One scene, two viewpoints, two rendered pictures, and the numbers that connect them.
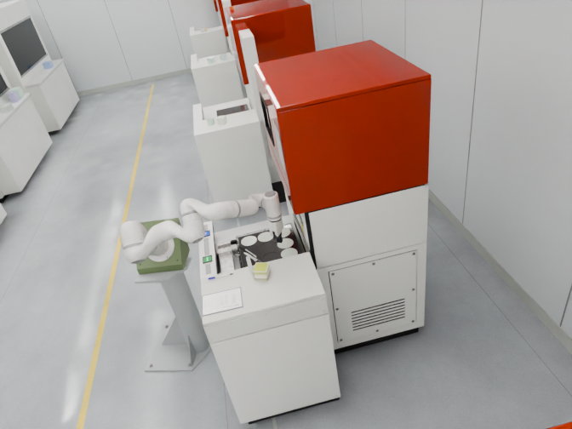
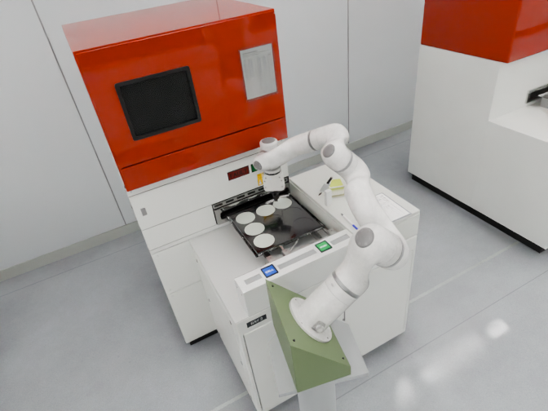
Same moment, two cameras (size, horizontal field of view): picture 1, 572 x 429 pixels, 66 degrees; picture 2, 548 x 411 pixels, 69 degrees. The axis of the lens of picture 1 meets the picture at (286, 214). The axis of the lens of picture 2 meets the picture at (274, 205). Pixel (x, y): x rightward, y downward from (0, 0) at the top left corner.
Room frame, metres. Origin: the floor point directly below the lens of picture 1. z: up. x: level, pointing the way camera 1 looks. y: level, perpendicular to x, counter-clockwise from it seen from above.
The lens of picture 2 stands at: (2.58, 1.64, 2.10)
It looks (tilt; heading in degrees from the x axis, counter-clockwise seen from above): 35 degrees down; 252
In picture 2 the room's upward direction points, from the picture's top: 8 degrees counter-clockwise
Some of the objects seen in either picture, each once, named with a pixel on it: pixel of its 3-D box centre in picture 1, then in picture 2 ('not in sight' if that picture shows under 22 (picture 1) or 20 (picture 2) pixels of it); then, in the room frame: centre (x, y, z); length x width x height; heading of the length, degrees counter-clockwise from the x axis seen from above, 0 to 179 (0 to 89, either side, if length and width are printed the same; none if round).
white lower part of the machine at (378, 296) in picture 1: (353, 265); (217, 246); (2.35, -0.41, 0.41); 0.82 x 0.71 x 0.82; 5
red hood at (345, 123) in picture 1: (335, 120); (175, 81); (2.35, -0.38, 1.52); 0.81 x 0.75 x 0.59; 5
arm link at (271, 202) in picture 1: (271, 203); (269, 153); (2.06, 0.07, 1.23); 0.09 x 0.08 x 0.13; 37
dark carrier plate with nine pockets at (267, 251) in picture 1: (268, 247); (273, 221); (2.11, 0.14, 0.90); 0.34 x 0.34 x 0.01; 5
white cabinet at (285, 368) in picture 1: (267, 316); (304, 294); (2.02, 0.24, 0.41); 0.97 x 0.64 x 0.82; 5
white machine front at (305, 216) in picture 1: (294, 205); (217, 193); (2.32, -0.07, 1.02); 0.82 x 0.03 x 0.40; 5
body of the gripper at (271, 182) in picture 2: (276, 224); (273, 178); (2.05, 0.06, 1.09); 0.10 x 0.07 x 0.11; 153
